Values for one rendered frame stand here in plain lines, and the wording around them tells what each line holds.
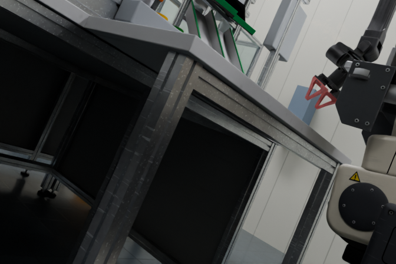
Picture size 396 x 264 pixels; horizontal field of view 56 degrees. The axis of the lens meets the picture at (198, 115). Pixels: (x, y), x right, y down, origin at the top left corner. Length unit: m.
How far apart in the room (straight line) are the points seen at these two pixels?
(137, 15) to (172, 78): 0.35
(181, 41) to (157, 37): 0.06
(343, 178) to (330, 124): 3.39
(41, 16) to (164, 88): 0.32
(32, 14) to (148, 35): 0.25
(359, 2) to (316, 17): 0.50
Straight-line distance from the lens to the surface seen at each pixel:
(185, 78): 0.62
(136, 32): 0.70
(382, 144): 0.93
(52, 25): 0.84
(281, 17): 2.96
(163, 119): 0.61
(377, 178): 0.92
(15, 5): 0.80
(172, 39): 0.63
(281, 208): 4.32
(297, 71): 4.69
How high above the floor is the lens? 0.71
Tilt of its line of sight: 4 degrees up
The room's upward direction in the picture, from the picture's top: 24 degrees clockwise
